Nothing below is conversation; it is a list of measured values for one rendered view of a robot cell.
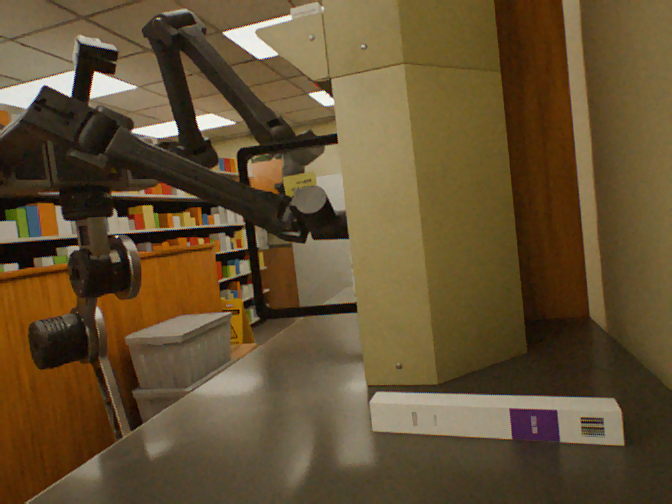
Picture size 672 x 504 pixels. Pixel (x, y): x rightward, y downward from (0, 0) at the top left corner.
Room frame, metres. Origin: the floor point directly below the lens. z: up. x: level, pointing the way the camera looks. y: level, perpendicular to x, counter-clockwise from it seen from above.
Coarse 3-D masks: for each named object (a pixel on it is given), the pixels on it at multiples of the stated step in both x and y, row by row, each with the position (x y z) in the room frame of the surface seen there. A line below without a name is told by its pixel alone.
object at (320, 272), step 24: (336, 144) 1.00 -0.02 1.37; (264, 168) 1.03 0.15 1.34; (288, 168) 1.02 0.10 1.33; (312, 168) 1.01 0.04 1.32; (336, 168) 1.00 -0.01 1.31; (288, 192) 1.02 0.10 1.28; (336, 192) 1.00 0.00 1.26; (312, 240) 1.01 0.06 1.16; (336, 240) 1.00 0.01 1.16; (264, 264) 1.03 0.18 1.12; (288, 264) 1.02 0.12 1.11; (312, 264) 1.01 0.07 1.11; (336, 264) 1.00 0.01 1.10; (264, 288) 1.03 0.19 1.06; (288, 288) 1.02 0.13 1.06; (312, 288) 1.01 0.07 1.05; (336, 288) 1.00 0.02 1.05
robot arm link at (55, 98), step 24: (48, 96) 0.77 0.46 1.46; (24, 120) 0.74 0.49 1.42; (48, 120) 0.76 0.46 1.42; (72, 120) 0.78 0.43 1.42; (96, 120) 0.79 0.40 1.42; (0, 144) 0.91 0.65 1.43; (24, 144) 0.87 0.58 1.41; (72, 144) 0.77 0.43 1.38; (96, 144) 0.79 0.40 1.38; (0, 168) 0.97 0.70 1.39
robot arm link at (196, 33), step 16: (160, 32) 1.12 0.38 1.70; (176, 32) 1.11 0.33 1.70; (192, 32) 1.13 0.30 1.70; (192, 48) 1.13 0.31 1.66; (208, 48) 1.13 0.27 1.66; (208, 64) 1.12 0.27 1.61; (224, 64) 1.13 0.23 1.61; (224, 80) 1.11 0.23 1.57; (240, 80) 1.13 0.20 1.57; (224, 96) 1.14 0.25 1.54; (240, 96) 1.11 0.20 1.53; (256, 96) 1.13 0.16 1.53; (240, 112) 1.13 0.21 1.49; (256, 112) 1.10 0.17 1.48; (272, 112) 1.13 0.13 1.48; (256, 128) 1.11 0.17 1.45; (272, 128) 1.11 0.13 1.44; (288, 128) 1.13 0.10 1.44
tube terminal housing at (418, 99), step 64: (384, 0) 0.66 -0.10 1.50; (448, 0) 0.70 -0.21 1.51; (384, 64) 0.66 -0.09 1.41; (448, 64) 0.69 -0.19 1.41; (384, 128) 0.66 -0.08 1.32; (448, 128) 0.69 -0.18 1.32; (384, 192) 0.67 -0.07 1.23; (448, 192) 0.68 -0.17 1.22; (384, 256) 0.67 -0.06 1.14; (448, 256) 0.67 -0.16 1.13; (512, 256) 0.74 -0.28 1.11; (384, 320) 0.67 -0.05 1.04; (448, 320) 0.67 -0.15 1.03; (512, 320) 0.73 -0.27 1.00; (384, 384) 0.67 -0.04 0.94
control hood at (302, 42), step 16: (304, 16) 0.69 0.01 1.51; (320, 16) 0.68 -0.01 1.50; (256, 32) 0.71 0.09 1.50; (272, 32) 0.71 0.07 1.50; (288, 32) 0.70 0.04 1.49; (304, 32) 0.69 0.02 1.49; (320, 32) 0.69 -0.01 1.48; (272, 48) 0.71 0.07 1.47; (288, 48) 0.70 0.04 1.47; (304, 48) 0.69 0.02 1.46; (320, 48) 0.69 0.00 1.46; (304, 64) 0.69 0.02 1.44; (320, 64) 0.69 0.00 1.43; (320, 80) 0.69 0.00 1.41
